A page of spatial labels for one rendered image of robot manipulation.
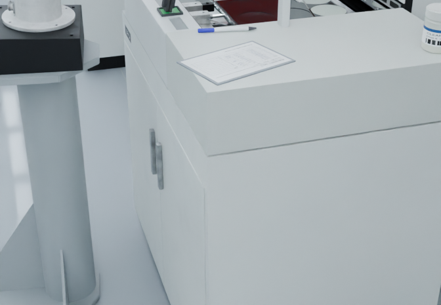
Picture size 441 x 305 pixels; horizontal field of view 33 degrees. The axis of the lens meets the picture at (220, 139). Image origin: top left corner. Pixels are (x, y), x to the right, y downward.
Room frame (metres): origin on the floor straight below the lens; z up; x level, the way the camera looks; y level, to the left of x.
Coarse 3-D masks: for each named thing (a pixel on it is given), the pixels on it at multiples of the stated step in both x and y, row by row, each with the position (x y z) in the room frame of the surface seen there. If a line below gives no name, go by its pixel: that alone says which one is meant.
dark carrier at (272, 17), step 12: (228, 0) 2.12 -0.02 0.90; (240, 0) 2.13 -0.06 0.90; (252, 0) 2.12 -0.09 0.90; (264, 0) 2.13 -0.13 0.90; (276, 0) 2.13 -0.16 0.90; (336, 0) 2.12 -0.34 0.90; (228, 12) 2.01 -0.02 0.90; (240, 12) 2.01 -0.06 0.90; (252, 12) 2.02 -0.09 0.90; (264, 12) 2.02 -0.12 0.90; (276, 12) 2.02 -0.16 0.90; (300, 12) 2.02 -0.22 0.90; (348, 12) 2.01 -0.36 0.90; (240, 24) 1.92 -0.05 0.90
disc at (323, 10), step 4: (312, 8) 2.05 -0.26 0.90; (316, 8) 2.05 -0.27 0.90; (320, 8) 2.05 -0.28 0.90; (324, 8) 2.05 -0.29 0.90; (328, 8) 2.05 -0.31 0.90; (332, 8) 2.05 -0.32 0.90; (336, 8) 2.05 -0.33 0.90; (340, 8) 2.05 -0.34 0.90; (316, 12) 2.01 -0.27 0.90; (320, 12) 2.01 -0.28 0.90; (324, 12) 2.01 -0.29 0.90; (328, 12) 2.01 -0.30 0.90; (332, 12) 2.01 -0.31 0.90; (336, 12) 2.01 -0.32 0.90; (340, 12) 2.01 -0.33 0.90; (344, 12) 2.01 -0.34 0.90
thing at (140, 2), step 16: (128, 0) 2.15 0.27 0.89; (144, 0) 1.94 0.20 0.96; (160, 0) 1.95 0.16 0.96; (176, 0) 1.94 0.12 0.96; (128, 16) 2.16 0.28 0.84; (144, 16) 1.92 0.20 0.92; (160, 16) 1.81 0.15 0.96; (176, 16) 1.81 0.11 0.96; (144, 32) 1.93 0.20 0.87; (160, 32) 1.74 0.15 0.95; (144, 48) 1.94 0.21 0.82; (160, 48) 1.74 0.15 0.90; (160, 64) 1.75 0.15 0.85
